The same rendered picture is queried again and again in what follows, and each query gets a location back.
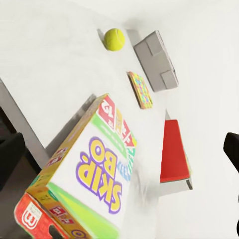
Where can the tennis ball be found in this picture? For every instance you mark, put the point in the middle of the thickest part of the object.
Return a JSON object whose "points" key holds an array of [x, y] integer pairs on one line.
{"points": [[114, 39]]}

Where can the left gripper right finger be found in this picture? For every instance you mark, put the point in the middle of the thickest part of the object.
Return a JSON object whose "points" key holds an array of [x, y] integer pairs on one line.
{"points": [[231, 148]]}

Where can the desk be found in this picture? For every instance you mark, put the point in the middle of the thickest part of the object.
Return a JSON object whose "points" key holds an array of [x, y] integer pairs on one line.
{"points": [[53, 66]]}

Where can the swivel chair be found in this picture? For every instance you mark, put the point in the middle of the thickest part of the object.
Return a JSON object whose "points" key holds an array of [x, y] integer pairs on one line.
{"points": [[174, 166]]}

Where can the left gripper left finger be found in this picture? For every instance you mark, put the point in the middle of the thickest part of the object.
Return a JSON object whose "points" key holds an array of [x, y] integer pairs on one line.
{"points": [[12, 148]]}

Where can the board game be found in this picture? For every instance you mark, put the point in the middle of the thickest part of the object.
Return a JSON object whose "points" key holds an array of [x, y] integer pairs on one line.
{"points": [[82, 191]]}

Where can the jigsaw puzzle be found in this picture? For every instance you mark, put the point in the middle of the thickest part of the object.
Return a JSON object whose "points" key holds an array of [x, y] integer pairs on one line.
{"points": [[141, 90]]}

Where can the toy box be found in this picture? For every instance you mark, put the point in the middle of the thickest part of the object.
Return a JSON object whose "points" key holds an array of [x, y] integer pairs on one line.
{"points": [[156, 62]]}

